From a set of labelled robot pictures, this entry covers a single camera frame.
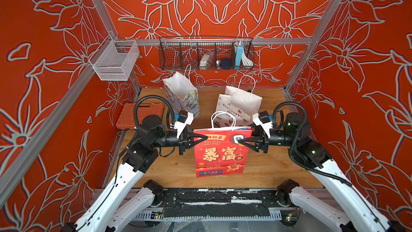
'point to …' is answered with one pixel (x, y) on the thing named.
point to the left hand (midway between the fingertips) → (205, 137)
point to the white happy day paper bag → (236, 108)
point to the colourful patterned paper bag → (183, 95)
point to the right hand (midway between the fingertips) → (239, 137)
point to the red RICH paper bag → (221, 153)
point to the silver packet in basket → (206, 59)
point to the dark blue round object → (226, 64)
